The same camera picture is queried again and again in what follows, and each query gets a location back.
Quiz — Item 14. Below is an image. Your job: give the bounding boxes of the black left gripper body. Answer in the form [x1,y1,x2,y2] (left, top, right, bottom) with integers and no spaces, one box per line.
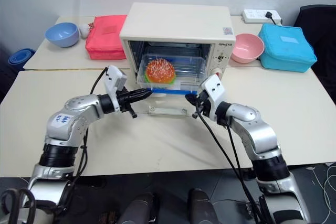
[116,89,139,119]

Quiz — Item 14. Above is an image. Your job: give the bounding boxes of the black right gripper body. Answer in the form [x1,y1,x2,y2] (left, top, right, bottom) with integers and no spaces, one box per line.
[191,89,211,119]

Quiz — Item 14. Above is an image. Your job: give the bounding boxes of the glass toaster oven door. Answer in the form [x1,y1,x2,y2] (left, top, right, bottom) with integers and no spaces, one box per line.
[130,87,197,120]

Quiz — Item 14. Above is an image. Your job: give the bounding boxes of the clear plastic food container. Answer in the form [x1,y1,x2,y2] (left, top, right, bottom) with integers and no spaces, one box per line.
[136,53,207,95]

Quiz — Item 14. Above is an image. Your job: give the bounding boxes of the white oven timer knob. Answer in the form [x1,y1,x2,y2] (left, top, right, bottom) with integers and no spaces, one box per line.
[211,67,224,81]

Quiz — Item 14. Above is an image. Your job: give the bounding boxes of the cream toaster oven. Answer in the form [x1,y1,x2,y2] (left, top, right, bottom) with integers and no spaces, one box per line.
[119,2,237,92]

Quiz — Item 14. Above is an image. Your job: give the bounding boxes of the toy burger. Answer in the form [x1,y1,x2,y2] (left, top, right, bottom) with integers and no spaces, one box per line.
[143,58,176,86]

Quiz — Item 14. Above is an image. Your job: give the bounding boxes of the red fabric lunch bag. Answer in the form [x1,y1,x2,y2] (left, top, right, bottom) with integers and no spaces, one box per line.
[85,15,128,61]

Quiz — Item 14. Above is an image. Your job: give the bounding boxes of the pink bowl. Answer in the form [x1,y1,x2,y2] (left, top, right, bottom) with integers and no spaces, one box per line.
[230,33,265,64]

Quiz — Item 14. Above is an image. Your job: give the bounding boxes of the small white toy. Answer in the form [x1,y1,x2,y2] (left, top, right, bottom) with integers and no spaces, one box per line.
[79,23,95,37]

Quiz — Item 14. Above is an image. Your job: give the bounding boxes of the blue bowl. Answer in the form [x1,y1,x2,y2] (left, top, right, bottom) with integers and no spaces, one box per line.
[45,22,80,48]

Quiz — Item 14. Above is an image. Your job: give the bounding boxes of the white power strip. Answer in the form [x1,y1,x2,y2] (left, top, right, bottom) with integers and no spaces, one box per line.
[241,8,283,25]

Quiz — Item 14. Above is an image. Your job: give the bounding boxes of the dark rounded shape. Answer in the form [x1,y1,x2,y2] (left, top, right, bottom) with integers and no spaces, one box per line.
[119,191,161,224]
[188,188,223,224]

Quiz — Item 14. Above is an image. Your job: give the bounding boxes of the cyan fabric lunch bag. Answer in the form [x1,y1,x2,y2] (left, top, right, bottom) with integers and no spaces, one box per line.
[258,23,318,73]

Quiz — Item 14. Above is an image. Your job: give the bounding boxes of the black chair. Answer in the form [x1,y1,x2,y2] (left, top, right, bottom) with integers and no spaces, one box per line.
[292,5,336,100]

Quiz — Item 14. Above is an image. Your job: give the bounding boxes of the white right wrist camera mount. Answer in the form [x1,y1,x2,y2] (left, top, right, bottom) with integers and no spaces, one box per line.
[199,74,226,119]

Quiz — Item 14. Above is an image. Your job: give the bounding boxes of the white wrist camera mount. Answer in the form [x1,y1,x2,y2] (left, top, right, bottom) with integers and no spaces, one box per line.
[199,74,226,119]
[103,65,129,111]

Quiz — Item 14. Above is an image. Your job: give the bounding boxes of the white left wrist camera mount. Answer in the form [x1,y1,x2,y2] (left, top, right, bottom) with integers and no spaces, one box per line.
[103,65,129,111]

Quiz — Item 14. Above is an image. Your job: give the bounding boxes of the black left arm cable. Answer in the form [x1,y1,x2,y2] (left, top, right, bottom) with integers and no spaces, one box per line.
[60,66,110,209]

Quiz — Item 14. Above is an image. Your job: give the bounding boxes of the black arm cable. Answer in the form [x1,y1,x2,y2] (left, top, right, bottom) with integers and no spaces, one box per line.
[195,108,266,224]
[60,66,110,209]

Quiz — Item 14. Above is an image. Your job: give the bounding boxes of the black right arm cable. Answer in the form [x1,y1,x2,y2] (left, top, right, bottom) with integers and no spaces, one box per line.
[195,108,266,224]

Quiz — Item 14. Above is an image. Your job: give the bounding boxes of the black plug with cord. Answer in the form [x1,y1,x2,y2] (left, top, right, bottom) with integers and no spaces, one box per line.
[264,10,284,26]

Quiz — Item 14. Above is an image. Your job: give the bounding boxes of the black looped cable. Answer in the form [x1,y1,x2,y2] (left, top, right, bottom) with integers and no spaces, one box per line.
[0,187,37,224]

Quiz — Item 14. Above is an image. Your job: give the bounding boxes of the white floor cables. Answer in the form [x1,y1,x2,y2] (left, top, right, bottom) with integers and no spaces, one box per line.
[306,162,336,210]

